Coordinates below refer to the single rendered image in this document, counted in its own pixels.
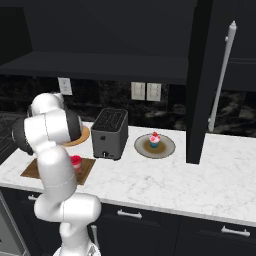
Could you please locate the brown wooden cutting board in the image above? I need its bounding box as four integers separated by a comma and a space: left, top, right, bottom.
20, 157, 97, 186

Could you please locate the red jam jar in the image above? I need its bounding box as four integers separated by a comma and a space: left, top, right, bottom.
70, 154, 83, 172

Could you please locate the open black cabinet door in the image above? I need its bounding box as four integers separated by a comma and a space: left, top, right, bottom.
185, 0, 256, 165

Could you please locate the black upper cabinet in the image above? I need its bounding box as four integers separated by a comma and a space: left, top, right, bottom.
0, 0, 198, 86

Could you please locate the grey toaster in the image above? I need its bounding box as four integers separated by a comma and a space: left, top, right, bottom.
90, 107, 130, 162

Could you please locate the pink frosted cupcake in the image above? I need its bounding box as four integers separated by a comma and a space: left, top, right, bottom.
148, 131, 162, 149

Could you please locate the grey round plate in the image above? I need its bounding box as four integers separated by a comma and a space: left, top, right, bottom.
133, 133, 177, 160

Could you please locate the round wooden plate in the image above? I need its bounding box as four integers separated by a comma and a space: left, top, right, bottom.
62, 124, 91, 148

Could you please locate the black drawer front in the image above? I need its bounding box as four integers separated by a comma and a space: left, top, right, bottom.
0, 186, 44, 209
99, 202, 182, 234
178, 215, 256, 252

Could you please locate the white light switch plate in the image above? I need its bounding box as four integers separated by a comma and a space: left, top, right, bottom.
130, 81, 146, 101
146, 82, 162, 102

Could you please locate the white wall outlet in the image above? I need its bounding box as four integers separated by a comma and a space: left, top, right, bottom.
57, 77, 73, 96

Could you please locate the white cabinet door handle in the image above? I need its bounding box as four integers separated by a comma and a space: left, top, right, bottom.
207, 20, 238, 133

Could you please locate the white lower cabinet handle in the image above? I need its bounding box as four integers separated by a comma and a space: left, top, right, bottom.
90, 224, 99, 250

